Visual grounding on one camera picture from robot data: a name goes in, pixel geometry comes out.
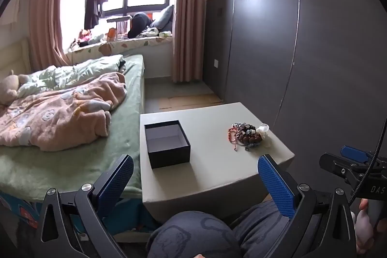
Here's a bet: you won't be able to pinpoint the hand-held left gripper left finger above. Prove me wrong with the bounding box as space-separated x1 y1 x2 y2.
38 154 134 258

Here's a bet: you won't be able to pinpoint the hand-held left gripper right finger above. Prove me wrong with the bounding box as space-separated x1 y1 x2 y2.
258 154 356 258

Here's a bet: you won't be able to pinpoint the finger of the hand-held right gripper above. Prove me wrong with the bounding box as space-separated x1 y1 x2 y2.
320 153 360 185
341 146 375 164

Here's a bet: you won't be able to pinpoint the brown bead bracelet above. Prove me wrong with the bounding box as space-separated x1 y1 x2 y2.
236 125 263 146

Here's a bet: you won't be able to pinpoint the black jewelry box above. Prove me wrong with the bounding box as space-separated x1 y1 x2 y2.
144 120 191 169

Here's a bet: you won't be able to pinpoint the red string bracelet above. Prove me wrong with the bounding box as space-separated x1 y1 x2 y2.
227 127 240 152

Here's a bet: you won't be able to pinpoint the dark bead bracelet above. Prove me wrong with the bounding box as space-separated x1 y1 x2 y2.
232 123 253 133

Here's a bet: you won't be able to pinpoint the person's right hand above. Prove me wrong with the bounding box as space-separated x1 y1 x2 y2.
355 199 387 255

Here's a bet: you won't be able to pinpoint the bed with green sheet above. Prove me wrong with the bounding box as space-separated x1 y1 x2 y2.
0 54 158 236

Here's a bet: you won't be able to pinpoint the white low table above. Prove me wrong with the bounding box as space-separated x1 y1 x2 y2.
140 102 295 224

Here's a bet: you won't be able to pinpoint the pink fleece blanket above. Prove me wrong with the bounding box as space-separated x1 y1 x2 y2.
0 72 127 153

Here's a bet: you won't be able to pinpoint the person's grey patterned pants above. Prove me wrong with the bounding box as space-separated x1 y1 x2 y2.
147 200 303 258

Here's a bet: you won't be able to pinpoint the dark grey wardrobe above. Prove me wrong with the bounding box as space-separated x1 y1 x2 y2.
203 0 387 186

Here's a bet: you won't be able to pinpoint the flattened cardboard sheet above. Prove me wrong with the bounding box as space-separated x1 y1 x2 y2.
159 93 223 110

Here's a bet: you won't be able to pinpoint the light green quilt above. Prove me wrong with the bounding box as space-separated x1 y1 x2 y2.
16 54 126 97

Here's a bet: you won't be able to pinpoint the floral window seat cushion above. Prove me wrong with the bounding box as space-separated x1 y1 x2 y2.
67 36 173 66

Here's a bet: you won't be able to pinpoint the beige plush toy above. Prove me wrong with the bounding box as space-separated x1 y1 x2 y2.
0 70 21 105

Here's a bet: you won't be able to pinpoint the pile of colourful toys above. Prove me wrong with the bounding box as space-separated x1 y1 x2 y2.
70 29 107 50

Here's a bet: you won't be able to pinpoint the dark clothing bundle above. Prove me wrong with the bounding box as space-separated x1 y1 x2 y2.
127 12 153 39

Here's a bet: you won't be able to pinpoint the small white folding table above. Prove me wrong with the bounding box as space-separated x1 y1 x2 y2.
107 15 132 35

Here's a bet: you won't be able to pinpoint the cream padded headboard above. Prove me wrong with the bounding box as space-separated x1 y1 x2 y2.
0 37 31 80

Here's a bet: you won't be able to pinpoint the grey pillow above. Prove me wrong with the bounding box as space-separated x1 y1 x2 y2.
149 5 175 30

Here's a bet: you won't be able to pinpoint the pink curtain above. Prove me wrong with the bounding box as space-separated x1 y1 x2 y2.
172 0 207 84
29 0 73 66

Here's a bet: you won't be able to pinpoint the black braided cable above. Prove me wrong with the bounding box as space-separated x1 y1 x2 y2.
348 116 387 205

